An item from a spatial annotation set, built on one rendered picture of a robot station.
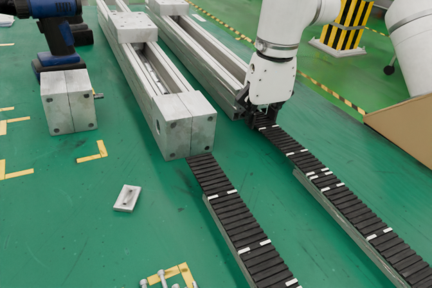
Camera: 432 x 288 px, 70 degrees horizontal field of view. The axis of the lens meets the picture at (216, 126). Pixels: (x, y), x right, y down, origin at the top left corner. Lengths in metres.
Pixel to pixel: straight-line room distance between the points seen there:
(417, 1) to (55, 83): 0.83
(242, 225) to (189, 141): 0.20
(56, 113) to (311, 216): 0.51
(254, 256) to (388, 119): 0.51
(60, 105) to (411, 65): 0.79
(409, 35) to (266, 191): 0.54
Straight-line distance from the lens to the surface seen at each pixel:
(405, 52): 0.90
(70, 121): 0.69
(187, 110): 0.58
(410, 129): 0.80
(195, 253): 0.48
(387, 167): 0.74
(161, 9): 1.18
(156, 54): 0.84
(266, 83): 0.63
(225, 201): 0.50
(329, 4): 0.64
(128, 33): 0.90
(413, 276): 0.52
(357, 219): 0.54
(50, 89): 0.67
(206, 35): 1.01
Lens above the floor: 1.18
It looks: 34 degrees down
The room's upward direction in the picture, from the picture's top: 7 degrees clockwise
